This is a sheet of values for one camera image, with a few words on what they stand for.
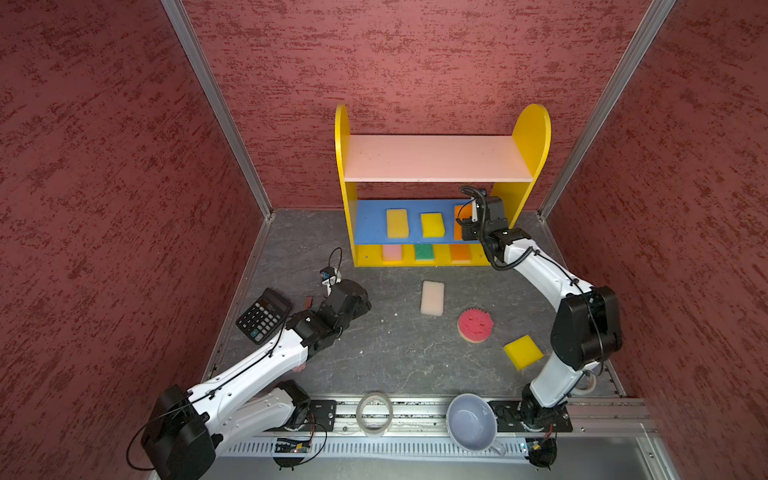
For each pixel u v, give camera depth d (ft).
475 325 2.87
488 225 2.24
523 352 2.75
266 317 2.93
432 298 3.13
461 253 3.42
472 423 2.42
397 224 3.11
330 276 2.32
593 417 2.49
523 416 2.23
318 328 1.89
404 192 3.86
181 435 1.25
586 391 2.55
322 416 2.44
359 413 2.37
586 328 1.53
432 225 3.10
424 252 3.48
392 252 3.41
